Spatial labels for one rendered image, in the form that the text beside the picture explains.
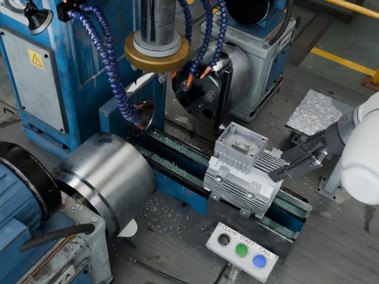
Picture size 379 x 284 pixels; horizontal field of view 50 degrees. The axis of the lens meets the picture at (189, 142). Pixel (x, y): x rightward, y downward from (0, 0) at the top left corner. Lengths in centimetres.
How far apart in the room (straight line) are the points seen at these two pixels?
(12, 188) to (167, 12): 55
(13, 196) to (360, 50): 360
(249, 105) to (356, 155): 102
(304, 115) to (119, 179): 87
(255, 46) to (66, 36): 70
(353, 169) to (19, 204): 59
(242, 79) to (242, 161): 41
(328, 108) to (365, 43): 252
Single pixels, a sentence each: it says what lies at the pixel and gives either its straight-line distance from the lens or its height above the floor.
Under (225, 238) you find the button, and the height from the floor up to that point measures 107.
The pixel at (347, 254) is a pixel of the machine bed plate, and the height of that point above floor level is 80.
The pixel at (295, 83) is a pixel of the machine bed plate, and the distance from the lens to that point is 201.
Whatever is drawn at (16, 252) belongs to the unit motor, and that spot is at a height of 128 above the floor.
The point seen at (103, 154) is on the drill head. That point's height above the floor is 116.
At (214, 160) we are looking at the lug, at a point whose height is 109.
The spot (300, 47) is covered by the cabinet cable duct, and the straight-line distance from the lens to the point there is 379.
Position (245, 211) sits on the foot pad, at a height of 98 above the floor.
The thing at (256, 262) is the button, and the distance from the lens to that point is 103.
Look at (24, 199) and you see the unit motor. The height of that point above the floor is 132.
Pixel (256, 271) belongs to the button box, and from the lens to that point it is 104.
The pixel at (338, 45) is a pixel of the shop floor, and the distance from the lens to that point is 404.
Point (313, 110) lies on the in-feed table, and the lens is 170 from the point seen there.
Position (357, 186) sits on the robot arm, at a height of 148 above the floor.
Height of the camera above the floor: 196
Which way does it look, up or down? 46 degrees down
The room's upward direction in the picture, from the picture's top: 7 degrees clockwise
